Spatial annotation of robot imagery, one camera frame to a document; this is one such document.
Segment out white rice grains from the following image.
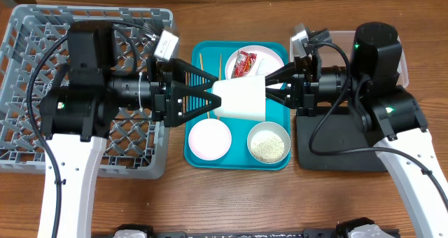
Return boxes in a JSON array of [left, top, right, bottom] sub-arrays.
[[249, 130, 285, 163]]

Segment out red snack wrapper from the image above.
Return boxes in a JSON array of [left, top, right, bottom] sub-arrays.
[[231, 50, 257, 78]]

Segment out black rectangular tray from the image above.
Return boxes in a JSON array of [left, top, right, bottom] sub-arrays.
[[295, 107, 387, 172]]

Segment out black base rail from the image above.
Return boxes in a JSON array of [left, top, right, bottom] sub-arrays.
[[89, 223, 402, 238]]

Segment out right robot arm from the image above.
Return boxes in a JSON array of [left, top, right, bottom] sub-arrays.
[[265, 22, 447, 237]]

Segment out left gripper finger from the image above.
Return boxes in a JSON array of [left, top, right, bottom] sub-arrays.
[[169, 82, 221, 125], [169, 58, 218, 88]]

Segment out grey plastic dish rack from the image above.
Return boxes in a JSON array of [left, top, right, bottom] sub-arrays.
[[1, 4, 176, 179]]

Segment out white paper cup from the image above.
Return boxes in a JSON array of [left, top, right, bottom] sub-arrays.
[[211, 75, 266, 121]]

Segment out large white round plate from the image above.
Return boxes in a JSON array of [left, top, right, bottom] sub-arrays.
[[225, 45, 284, 79]]

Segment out grey metal bowl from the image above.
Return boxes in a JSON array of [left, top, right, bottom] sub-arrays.
[[247, 122, 291, 165]]

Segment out teal serving tray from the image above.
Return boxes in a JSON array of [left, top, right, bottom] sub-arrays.
[[184, 41, 291, 171]]

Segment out wooden chopstick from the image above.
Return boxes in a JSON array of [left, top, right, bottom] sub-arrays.
[[217, 54, 223, 120], [199, 53, 210, 119]]

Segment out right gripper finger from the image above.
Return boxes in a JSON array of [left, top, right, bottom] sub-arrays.
[[265, 62, 297, 88], [265, 87, 298, 109]]

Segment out clear plastic bin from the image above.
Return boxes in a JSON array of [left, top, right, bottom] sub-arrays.
[[289, 31, 409, 102]]

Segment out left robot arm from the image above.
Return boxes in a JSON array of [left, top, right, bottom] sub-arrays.
[[28, 20, 221, 237]]

